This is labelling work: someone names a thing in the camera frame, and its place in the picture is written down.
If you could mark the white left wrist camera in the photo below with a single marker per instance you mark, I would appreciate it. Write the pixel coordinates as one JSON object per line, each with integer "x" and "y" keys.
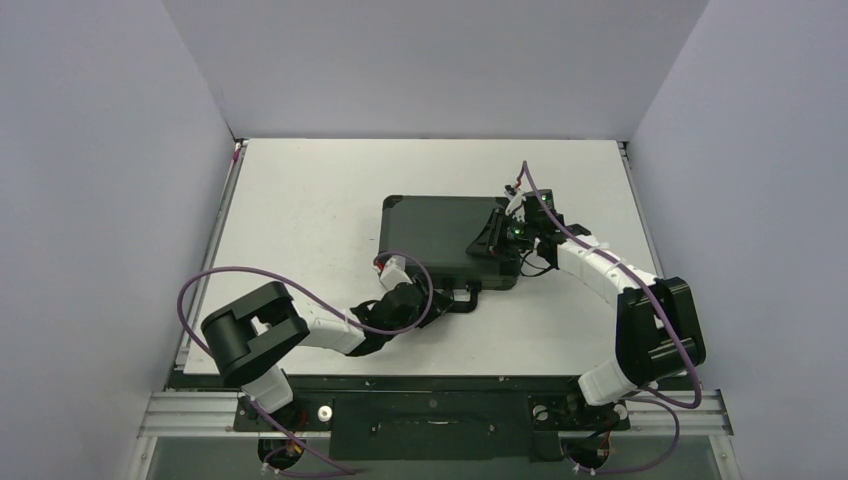
{"x": 391, "y": 272}

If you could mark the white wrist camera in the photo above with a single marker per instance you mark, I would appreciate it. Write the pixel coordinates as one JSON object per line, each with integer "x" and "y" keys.
{"x": 391, "y": 272}
{"x": 516, "y": 197}

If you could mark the black foam-lined carry case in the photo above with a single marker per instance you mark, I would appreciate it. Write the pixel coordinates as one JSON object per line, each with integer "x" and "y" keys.
{"x": 436, "y": 231}

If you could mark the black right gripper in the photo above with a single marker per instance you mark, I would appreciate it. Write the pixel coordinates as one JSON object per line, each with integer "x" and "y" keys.
{"x": 497, "y": 233}

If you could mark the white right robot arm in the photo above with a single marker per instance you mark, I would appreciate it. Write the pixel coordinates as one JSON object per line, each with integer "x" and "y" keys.
{"x": 657, "y": 330}

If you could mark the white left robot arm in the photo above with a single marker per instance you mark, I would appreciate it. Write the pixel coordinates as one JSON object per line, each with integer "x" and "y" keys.
{"x": 248, "y": 337}

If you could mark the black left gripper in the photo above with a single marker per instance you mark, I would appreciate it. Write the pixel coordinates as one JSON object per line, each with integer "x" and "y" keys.
{"x": 439, "y": 304}

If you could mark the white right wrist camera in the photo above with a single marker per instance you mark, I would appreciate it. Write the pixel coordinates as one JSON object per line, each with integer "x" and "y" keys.
{"x": 516, "y": 197}

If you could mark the black robot base mount plate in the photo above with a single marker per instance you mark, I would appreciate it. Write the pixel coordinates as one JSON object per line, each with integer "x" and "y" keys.
{"x": 382, "y": 418}

